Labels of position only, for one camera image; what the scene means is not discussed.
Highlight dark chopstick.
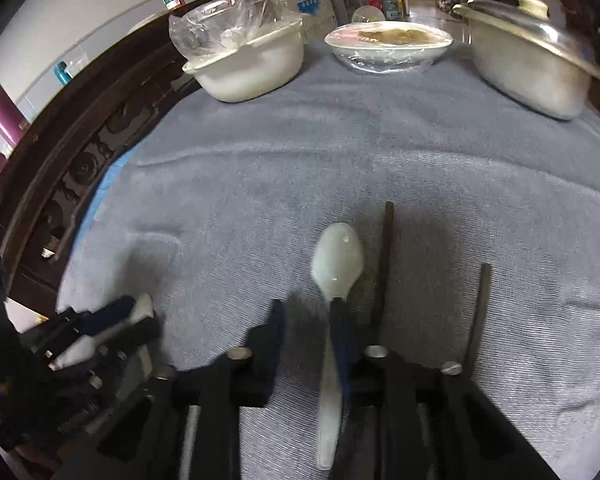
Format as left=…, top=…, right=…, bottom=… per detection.
left=372, top=201, right=396, bottom=351
left=462, top=262, right=492, bottom=366

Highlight metal pot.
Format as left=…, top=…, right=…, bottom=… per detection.
left=467, top=15, right=593, bottom=121

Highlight clear plastic bag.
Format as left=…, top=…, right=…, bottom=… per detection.
left=169, top=0, right=301, bottom=63

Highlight wrapped plate of food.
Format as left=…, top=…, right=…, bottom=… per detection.
left=324, top=21, right=454, bottom=75

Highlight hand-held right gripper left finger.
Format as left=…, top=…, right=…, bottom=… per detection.
left=55, top=300, right=287, bottom=480

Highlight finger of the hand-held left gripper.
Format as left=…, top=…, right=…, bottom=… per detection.
left=87, top=317, right=162, bottom=376
left=45, top=296, right=137, bottom=348

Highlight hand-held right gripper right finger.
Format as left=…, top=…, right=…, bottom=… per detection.
left=328, top=297, right=561, bottom=480

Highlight carved wooden side table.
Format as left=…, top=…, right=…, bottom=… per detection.
left=0, top=15, right=221, bottom=306

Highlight white chest freezer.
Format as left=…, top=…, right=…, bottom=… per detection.
left=245, top=0, right=338, bottom=43

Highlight blue table cover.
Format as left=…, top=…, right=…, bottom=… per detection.
left=77, top=150, right=131, bottom=241

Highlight purple thermos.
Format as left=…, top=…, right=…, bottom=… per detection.
left=0, top=82, right=31, bottom=148

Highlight white spoon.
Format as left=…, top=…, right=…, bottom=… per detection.
left=52, top=294, right=155, bottom=368
left=310, top=222, right=366, bottom=470

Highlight grey tablecloth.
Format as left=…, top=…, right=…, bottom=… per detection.
left=55, top=25, right=600, bottom=480

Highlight white bowl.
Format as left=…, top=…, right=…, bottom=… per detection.
left=182, top=12, right=306, bottom=103

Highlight metal pot lid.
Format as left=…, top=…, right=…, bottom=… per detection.
left=452, top=0, right=600, bottom=81

